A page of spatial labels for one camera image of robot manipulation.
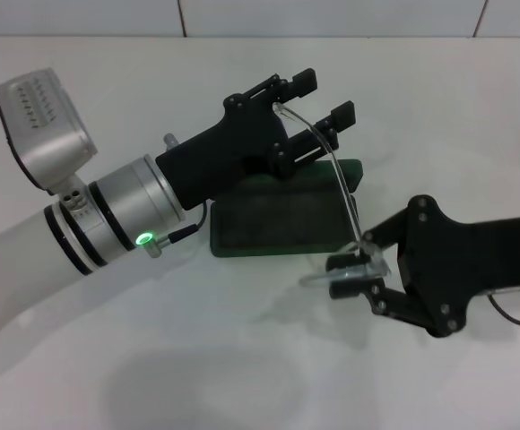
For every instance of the green glasses case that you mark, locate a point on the green glasses case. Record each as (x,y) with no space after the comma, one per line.
(278,224)

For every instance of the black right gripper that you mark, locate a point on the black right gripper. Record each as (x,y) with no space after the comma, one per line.
(475,255)

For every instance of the clear white glasses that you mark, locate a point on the clear white glasses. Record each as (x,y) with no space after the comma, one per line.
(376,263)

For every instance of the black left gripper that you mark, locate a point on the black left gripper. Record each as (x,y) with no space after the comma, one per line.
(224,152)

